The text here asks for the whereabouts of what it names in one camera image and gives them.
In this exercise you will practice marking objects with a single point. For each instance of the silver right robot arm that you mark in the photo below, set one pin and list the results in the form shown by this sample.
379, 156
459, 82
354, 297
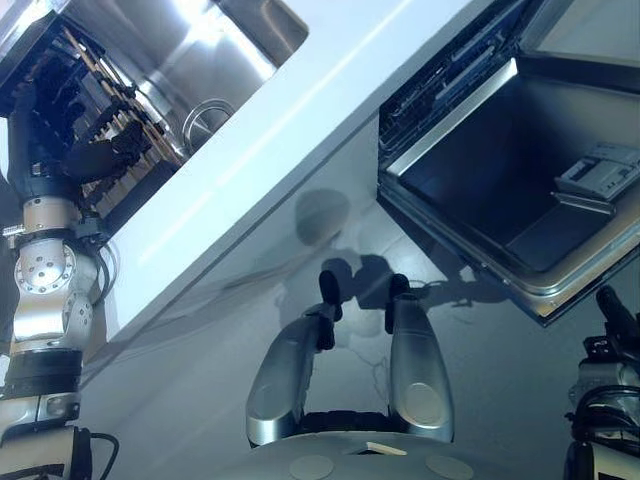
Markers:
600, 385

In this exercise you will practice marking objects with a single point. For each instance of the black dish rack wooden pegs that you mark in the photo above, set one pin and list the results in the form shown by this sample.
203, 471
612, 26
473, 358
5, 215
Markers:
125, 105

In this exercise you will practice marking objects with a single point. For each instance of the round metal sink drain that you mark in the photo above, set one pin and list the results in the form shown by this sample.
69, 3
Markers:
206, 120

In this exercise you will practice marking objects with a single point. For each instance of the grey detergent dispenser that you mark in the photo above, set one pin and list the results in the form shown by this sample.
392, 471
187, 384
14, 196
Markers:
597, 172

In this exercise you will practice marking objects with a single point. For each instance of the silver right robot leg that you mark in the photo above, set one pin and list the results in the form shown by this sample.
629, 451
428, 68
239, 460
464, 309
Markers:
420, 370

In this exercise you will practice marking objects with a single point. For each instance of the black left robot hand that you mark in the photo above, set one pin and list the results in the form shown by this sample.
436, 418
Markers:
40, 135

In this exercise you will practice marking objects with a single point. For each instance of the open dishwasher door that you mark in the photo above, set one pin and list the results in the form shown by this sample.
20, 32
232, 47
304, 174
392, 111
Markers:
480, 175

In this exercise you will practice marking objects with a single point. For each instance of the dishwasher rack with rails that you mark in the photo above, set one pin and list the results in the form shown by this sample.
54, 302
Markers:
440, 85

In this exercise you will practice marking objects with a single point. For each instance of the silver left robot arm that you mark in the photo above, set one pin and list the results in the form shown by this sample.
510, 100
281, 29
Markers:
42, 280

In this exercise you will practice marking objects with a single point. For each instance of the stainless steel sink basin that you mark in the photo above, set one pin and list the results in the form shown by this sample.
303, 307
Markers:
200, 55

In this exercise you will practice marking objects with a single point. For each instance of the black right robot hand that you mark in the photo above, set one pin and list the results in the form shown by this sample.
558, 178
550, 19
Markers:
611, 303

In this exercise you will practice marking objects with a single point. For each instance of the grey robot torso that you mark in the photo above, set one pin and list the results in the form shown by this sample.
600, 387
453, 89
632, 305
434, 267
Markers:
380, 462

